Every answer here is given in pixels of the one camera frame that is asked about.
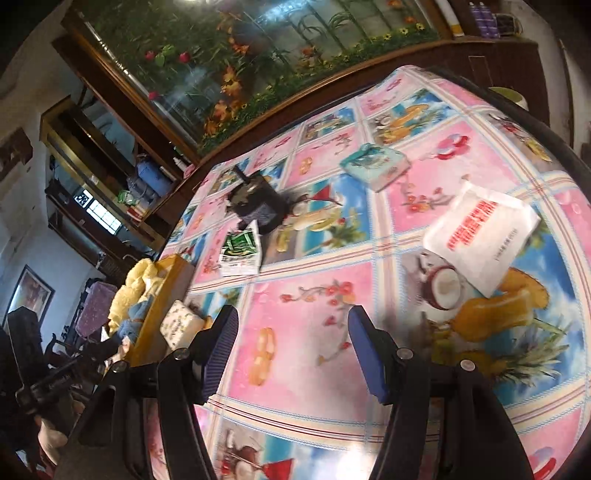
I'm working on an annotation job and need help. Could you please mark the black desk organizer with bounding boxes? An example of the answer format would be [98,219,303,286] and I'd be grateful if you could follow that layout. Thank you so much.
[226,166,289,234]

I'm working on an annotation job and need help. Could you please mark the small yellow fluffy cloth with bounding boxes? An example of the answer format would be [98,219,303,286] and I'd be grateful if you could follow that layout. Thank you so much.
[122,258,162,296]

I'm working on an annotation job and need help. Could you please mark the white patterned tissue packet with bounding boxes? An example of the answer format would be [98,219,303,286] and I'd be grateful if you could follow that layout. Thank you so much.
[159,299,206,350]

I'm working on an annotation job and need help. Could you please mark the person's left hand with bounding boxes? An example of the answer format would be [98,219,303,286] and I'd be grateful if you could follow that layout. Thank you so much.
[34,413,70,457]

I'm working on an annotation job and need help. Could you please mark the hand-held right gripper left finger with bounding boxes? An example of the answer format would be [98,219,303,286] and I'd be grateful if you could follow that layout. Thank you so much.
[55,305,240,480]

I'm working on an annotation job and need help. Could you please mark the large yellow fluffy cloth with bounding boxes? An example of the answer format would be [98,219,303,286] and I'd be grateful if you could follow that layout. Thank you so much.
[107,286,139,337]

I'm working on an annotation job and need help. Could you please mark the purple bottles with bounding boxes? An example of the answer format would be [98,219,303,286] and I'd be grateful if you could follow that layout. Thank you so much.
[467,1,499,38]

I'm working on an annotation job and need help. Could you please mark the white rolled paper tube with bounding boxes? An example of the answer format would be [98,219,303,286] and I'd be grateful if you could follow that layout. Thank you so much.
[436,0,465,38]

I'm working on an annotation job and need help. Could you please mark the white bag with red print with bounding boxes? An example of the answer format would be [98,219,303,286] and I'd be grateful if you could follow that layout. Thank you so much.
[422,181,542,298]

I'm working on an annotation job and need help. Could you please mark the purple cushioned chair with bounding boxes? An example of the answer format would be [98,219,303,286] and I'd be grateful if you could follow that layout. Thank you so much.
[74,281,118,337]

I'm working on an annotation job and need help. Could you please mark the framed wall picture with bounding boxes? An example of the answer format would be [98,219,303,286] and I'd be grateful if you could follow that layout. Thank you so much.
[7,265,56,328]

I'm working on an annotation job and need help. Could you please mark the yellow rimmed foam tray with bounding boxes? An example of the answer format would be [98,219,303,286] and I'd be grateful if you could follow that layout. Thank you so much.
[124,254,197,370]

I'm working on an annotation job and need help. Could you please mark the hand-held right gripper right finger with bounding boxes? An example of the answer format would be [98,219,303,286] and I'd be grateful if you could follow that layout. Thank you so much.
[347,305,539,480]

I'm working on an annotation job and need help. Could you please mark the teal tissue packet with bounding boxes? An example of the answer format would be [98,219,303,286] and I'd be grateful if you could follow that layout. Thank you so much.
[339,143,411,193]

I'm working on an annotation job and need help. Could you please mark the blue terry towel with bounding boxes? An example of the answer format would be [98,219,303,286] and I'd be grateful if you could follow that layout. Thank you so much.
[113,300,155,344]

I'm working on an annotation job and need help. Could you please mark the fruit printed tablecloth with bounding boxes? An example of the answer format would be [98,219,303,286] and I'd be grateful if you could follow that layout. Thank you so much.
[141,65,591,480]

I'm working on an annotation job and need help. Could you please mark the green and white packet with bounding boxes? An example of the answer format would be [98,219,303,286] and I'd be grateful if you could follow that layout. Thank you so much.
[217,219,264,278]

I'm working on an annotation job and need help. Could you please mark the green bowl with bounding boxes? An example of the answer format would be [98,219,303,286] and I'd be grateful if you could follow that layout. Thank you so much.
[487,87,529,109]

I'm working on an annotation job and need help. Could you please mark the flower wall mural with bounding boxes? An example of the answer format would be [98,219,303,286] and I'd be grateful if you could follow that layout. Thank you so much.
[62,0,455,155]

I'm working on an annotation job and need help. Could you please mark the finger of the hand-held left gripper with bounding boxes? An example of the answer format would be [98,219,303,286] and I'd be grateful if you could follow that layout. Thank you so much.
[69,342,118,377]

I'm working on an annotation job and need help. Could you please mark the dark wooden cabinet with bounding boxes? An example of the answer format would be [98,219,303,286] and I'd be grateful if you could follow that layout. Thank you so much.
[39,34,550,259]

